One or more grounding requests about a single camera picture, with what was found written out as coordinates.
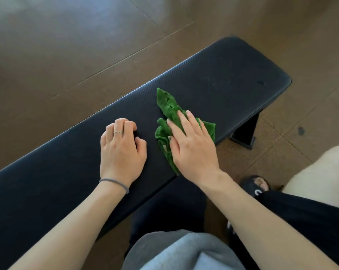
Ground person's right hand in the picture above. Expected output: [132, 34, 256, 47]
[166, 110, 227, 189]

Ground black padded bench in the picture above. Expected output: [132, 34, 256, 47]
[0, 36, 292, 270]

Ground person's right leg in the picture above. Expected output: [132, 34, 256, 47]
[281, 143, 339, 212]

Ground green cleaning cloth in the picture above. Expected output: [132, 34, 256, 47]
[154, 88, 216, 176]

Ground black bench leg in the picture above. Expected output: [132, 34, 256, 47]
[229, 112, 260, 150]

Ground grey shirt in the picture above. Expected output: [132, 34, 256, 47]
[122, 229, 246, 270]

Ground person's left hand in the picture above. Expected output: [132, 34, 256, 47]
[100, 118, 147, 188]

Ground black slipper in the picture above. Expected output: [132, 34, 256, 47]
[239, 175, 272, 199]

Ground person's right forearm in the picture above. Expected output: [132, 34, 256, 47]
[199, 171, 339, 270]

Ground grey wrist hair tie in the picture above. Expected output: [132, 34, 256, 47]
[99, 178, 130, 194]

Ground black shorts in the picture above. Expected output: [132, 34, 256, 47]
[124, 177, 339, 270]

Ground person's left forearm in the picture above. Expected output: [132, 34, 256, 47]
[8, 178, 130, 270]

